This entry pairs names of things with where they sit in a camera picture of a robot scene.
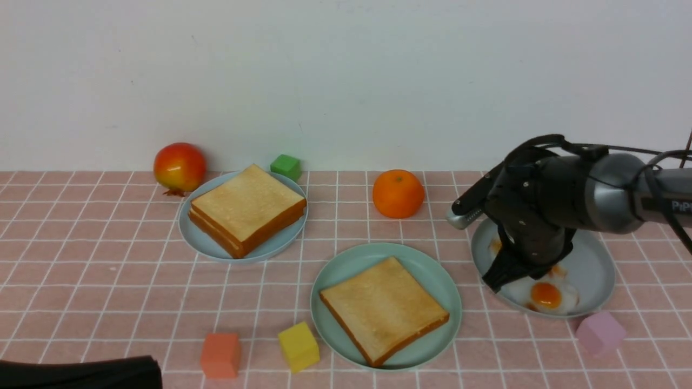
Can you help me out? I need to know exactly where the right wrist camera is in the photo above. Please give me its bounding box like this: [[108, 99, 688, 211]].
[[447, 166, 500, 230]]

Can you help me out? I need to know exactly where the red yellow apple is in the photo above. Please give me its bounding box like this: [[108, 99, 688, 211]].
[[153, 142, 207, 197]]

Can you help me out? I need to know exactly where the fried egg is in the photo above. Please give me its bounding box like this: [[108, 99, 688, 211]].
[[547, 264, 568, 280], [488, 237, 503, 259], [500, 276, 580, 316]]

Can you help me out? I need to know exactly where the light blue bread plate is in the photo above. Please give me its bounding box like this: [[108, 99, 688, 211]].
[[178, 171, 309, 264]]

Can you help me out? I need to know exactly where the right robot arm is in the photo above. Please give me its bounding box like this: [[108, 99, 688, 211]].
[[482, 150, 690, 293]]

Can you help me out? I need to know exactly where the grey-blue egg plate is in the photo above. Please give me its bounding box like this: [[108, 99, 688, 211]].
[[495, 231, 616, 319]]

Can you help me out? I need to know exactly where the pink cube block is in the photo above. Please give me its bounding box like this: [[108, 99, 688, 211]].
[[575, 312, 626, 356]]

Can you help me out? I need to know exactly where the orange cube block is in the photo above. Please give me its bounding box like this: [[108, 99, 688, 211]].
[[200, 332, 242, 380]]

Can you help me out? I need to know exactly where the teal centre plate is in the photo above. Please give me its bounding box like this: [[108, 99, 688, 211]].
[[311, 242, 462, 371]]

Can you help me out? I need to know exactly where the black right camera cable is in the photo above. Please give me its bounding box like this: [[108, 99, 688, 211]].
[[505, 130, 692, 257]]

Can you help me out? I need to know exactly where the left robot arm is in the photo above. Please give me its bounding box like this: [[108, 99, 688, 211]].
[[1, 356, 163, 388]]

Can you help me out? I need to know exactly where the orange fruit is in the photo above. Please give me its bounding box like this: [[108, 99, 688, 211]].
[[371, 169, 425, 219]]

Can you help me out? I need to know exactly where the green cube block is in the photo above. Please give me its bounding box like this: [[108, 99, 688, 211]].
[[270, 153, 303, 182]]

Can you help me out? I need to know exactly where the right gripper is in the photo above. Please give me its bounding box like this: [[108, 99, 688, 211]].
[[482, 157, 576, 293]]

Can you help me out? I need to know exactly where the yellow cube block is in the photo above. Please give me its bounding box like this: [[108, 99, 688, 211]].
[[278, 321, 321, 374]]

